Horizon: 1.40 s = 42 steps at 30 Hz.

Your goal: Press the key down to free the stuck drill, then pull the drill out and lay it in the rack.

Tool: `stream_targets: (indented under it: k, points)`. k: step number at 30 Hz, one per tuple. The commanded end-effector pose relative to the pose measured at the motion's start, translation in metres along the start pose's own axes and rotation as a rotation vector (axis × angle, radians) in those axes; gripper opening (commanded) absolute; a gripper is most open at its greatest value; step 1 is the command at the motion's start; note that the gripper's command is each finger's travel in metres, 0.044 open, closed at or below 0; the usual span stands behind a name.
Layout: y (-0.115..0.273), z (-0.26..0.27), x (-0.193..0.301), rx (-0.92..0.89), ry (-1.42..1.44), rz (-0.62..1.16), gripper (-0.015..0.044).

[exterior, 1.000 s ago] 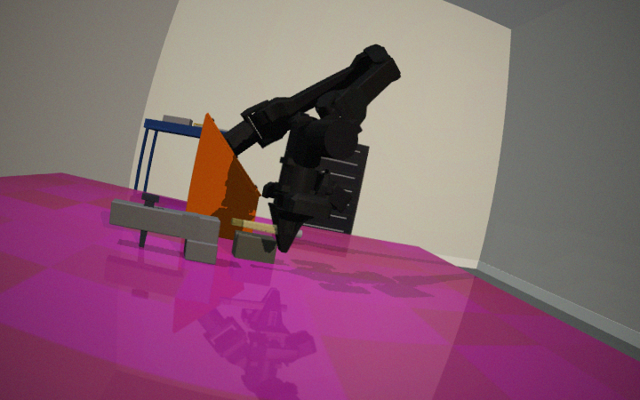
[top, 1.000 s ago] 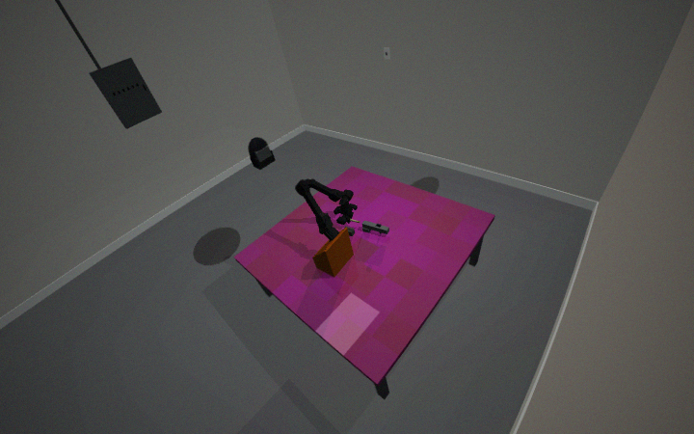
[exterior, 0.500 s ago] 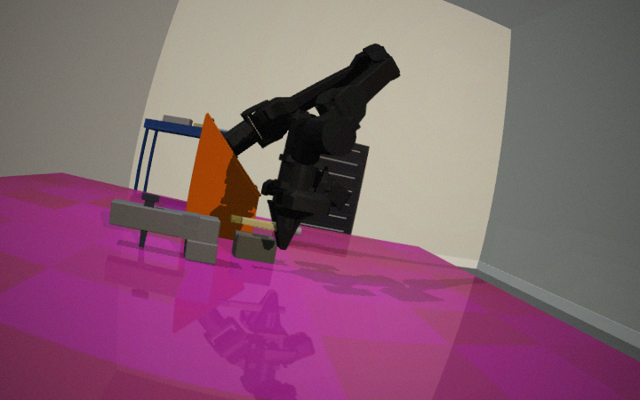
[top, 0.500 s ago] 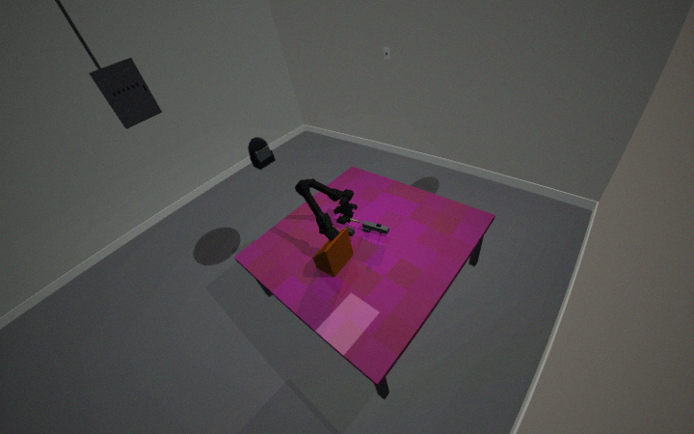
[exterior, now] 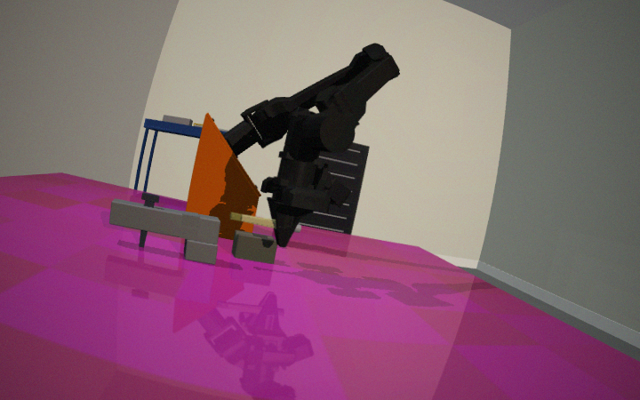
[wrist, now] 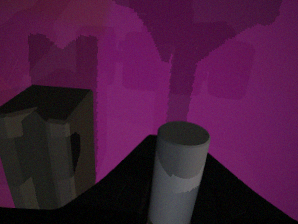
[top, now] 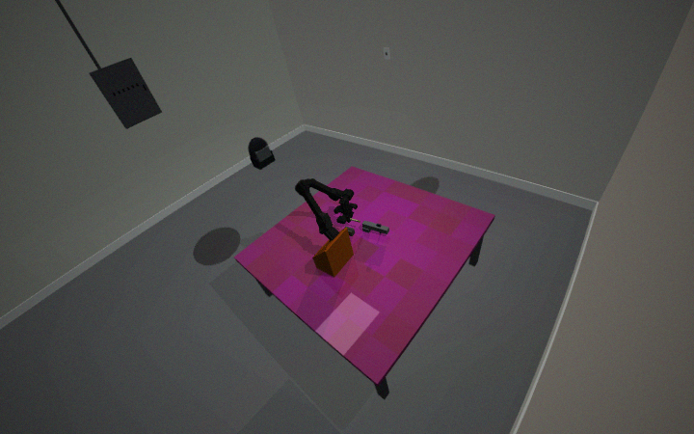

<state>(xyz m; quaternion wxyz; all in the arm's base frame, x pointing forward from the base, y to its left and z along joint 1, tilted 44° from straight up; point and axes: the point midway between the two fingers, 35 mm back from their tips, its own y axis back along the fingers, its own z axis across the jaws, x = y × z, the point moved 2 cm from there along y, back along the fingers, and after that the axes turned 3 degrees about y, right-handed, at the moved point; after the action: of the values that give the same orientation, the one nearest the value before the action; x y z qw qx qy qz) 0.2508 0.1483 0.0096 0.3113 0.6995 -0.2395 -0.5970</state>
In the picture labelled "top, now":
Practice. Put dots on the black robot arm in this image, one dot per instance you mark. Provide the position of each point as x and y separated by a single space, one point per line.
323 220

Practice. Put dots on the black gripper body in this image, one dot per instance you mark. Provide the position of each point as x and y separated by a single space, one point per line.
346 211

